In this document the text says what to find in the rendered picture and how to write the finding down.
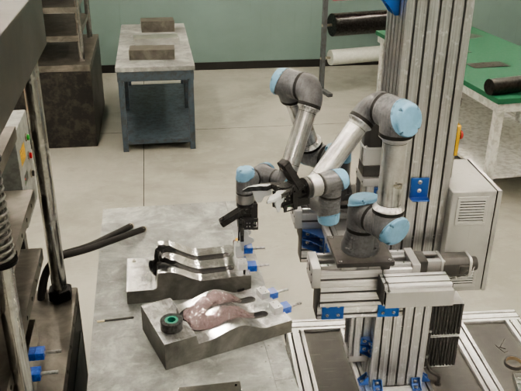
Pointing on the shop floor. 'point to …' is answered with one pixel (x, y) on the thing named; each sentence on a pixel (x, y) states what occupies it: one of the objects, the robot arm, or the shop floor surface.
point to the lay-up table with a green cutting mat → (488, 104)
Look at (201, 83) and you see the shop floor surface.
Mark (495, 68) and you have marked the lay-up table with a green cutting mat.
